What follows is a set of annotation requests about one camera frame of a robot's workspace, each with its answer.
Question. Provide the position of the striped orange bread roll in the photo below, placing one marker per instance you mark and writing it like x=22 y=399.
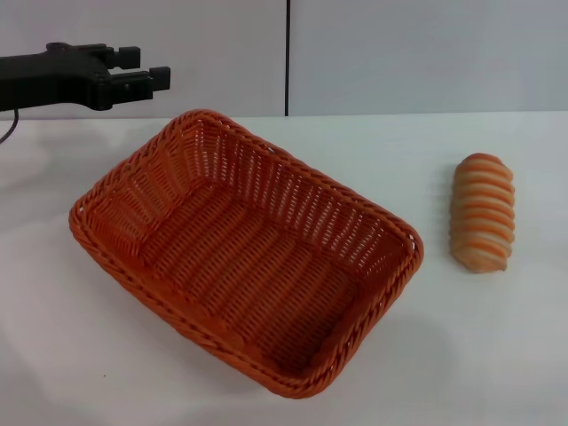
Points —
x=483 y=213

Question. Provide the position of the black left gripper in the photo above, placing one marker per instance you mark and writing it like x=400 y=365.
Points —
x=53 y=80

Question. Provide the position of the orange woven plastic basket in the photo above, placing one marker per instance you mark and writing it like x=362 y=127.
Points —
x=244 y=266

